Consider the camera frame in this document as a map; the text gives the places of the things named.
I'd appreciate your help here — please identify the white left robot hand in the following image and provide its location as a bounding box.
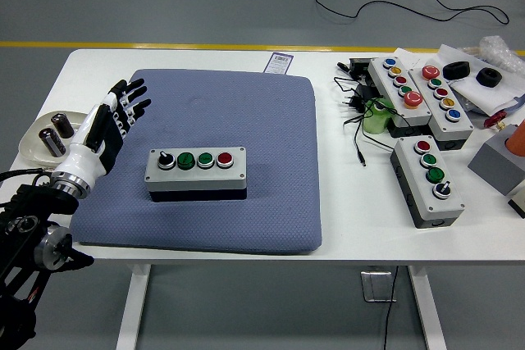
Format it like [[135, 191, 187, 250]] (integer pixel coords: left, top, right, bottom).
[[55, 78, 152, 181]]

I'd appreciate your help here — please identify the grey four-control button box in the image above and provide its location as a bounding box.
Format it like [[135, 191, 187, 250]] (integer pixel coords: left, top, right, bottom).
[[144, 146, 249, 203], [389, 135, 467, 230]]

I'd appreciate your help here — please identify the five-button box, mushroom beside green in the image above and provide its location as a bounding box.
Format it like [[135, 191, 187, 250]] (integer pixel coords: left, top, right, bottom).
[[409, 65, 475, 152], [367, 57, 433, 139]]

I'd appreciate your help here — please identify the dark cylindrical capacitor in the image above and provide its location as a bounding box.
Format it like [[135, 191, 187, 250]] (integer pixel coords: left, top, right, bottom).
[[50, 113, 76, 139], [38, 128, 66, 158]]

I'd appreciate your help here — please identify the white oval dish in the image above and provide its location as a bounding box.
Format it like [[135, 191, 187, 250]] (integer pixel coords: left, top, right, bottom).
[[19, 111, 90, 169]]

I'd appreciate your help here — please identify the white table leg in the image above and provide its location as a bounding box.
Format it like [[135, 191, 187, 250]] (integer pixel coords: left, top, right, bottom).
[[408, 263, 448, 350], [116, 261, 152, 350]]

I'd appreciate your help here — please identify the blue-grey padded mat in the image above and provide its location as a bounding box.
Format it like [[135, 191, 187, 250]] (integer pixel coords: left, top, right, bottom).
[[70, 69, 322, 256]]

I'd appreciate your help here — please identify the purple-edged label card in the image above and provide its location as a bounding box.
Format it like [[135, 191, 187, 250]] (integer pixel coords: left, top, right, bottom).
[[262, 52, 294, 76]]

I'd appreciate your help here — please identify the black power adapter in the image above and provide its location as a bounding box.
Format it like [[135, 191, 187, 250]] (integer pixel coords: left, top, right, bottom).
[[338, 84, 381, 114]]

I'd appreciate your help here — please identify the black rectangular device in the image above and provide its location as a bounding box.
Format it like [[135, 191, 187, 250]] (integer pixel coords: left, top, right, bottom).
[[348, 57, 377, 80]]

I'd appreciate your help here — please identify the green plastic cup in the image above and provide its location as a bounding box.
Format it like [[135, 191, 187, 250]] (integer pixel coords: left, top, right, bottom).
[[363, 98, 395, 135]]

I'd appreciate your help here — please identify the metal floor plate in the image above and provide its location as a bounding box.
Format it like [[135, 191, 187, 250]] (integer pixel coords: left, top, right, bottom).
[[360, 270, 398, 304]]

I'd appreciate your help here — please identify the white paper sheet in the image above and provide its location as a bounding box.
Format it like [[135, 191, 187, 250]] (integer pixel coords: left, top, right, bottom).
[[392, 47, 442, 70]]

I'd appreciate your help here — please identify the red knob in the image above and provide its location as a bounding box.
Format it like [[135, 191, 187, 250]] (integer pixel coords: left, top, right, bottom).
[[482, 110, 509, 130]]

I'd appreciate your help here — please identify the grey block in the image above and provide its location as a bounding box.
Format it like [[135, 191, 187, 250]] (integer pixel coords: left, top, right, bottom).
[[468, 124, 525, 197]]

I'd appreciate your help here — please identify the clear bubble wrap bag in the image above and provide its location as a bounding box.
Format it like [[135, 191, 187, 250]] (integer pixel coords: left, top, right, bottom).
[[467, 34, 525, 76]]

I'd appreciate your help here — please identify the orange cylinder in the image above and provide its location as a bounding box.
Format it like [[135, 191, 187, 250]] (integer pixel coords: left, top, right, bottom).
[[504, 118, 525, 153]]

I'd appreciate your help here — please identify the white box with black edge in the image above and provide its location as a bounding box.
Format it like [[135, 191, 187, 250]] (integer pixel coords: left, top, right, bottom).
[[507, 180, 525, 219]]

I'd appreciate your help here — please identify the black adapter cord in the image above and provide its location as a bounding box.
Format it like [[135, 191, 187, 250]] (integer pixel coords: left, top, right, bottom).
[[331, 75, 415, 169]]

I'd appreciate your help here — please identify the black hanging cable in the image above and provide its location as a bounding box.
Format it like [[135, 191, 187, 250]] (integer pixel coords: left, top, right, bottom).
[[383, 264, 399, 350]]

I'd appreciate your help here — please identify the black foam ring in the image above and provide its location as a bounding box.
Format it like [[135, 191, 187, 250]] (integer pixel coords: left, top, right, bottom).
[[441, 61, 471, 80], [476, 67, 503, 88]]

